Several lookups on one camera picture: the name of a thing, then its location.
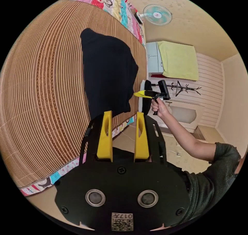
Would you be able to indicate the black long sleeve shirt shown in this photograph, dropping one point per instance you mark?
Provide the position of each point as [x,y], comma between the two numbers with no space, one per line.
[108,72]

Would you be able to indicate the black coat rack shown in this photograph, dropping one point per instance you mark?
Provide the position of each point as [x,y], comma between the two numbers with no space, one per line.
[186,87]

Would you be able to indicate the person's right forearm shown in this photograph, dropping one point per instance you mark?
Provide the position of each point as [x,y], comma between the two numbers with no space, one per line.
[186,138]

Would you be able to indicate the pale grey cupboard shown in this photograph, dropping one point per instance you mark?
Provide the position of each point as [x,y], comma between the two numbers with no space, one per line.
[153,56]

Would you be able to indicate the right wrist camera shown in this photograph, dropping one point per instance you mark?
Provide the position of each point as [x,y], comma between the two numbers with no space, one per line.
[163,86]

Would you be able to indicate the white cabinet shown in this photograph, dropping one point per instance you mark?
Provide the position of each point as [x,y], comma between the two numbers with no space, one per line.
[186,114]

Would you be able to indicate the yellow-green towel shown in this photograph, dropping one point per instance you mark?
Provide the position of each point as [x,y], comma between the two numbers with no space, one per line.
[178,60]

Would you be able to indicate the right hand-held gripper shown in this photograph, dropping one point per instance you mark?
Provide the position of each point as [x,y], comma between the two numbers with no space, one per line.
[163,96]

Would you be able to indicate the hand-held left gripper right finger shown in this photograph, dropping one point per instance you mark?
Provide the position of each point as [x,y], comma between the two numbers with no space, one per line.
[141,140]

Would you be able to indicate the person's body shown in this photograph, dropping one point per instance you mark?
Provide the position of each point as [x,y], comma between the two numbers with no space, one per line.
[209,180]

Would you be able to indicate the bed with woven mat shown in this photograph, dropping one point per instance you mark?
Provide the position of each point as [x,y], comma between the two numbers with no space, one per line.
[44,87]

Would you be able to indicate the person's right hand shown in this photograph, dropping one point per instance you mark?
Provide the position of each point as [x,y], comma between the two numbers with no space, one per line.
[161,109]

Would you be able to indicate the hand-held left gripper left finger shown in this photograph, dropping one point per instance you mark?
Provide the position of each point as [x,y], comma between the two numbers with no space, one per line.
[104,138]

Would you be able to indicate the black and white chair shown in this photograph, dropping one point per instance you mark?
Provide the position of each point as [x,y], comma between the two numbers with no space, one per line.
[147,107]

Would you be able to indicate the white and teal fan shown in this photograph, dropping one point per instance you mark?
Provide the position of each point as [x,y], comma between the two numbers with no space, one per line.
[157,15]

